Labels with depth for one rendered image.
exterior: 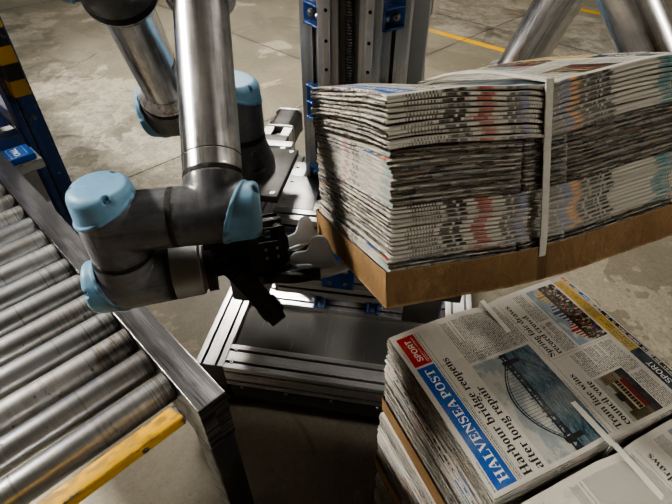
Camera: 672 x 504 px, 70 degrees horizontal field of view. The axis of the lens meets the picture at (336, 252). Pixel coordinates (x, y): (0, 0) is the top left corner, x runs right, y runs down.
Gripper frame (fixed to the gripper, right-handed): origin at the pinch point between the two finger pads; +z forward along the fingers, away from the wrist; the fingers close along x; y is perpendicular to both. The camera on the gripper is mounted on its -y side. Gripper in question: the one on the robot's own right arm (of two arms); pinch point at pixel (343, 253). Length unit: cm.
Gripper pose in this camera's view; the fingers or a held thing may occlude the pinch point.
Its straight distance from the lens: 72.4
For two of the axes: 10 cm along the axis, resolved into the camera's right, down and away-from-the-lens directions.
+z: 9.6, -1.9, 2.1
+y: -1.0, -9.3, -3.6
